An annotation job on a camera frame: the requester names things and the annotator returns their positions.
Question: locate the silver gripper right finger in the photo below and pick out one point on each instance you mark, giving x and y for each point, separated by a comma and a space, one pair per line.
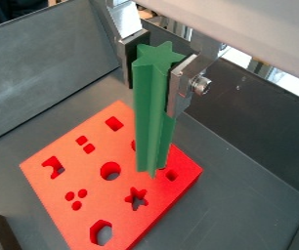
187, 76

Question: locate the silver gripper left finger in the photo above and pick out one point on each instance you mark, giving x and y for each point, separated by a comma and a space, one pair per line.
130, 33

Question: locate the red shape-sorter board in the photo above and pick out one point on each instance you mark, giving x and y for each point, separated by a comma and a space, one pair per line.
104, 203

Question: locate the green star-shaped peg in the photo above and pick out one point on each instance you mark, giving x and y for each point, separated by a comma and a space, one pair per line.
155, 125

